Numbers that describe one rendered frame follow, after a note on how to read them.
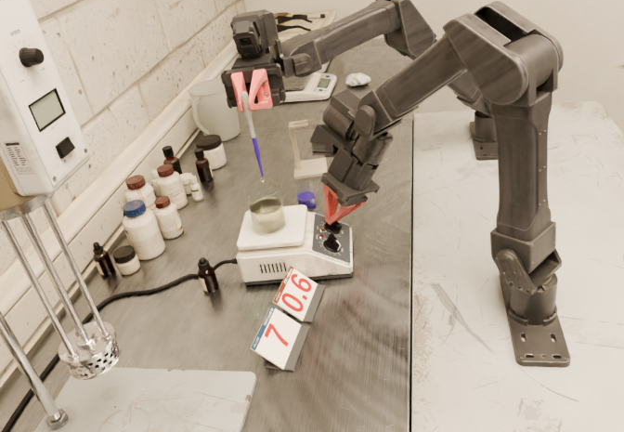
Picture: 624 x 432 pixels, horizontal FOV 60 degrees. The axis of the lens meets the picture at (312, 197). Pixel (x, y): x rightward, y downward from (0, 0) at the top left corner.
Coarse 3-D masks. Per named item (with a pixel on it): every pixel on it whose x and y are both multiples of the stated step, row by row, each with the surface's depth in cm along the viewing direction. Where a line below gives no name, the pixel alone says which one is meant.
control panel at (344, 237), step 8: (320, 216) 103; (320, 224) 101; (344, 224) 104; (320, 232) 99; (328, 232) 100; (344, 232) 102; (320, 240) 97; (344, 240) 100; (312, 248) 94; (320, 248) 95; (344, 248) 98; (336, 256) 95; (344, 256) 96
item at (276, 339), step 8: (272, 320) 85; (280, 320) 86; (288, 320) 86; (272, 328) 84; (280, 328) 85; (288, 328) 85; (264, 336) 82; (272, 336) 83; (280, 336) 84; (288, 336) 84; (264, 344) 81; (272, 344) 82; (280, 344) 83; (288, 344) 83; (264, 352) 80; (272, 352) 81; (280, 352) 82; (280, 360) 81
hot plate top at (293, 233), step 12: (288, 216) 100; (300, 216) 99; (252, 228) 98; (288, 228) 96; (300, 228) 96; (240, 240) 95; (252, 240) 95; (264, 240) 94; (276, 240) 94; (288, 240) 93; (300, 240) 93
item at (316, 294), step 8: (312, 288) 94; (320, 288) 94; (312, 296) 93; (320, 296) 92; (312, 304) 91; (288, 312) 90; (304, 312) 89; (312, 312) 89; (296, 320) 88; (304, 320) 88; (312, 320) 88
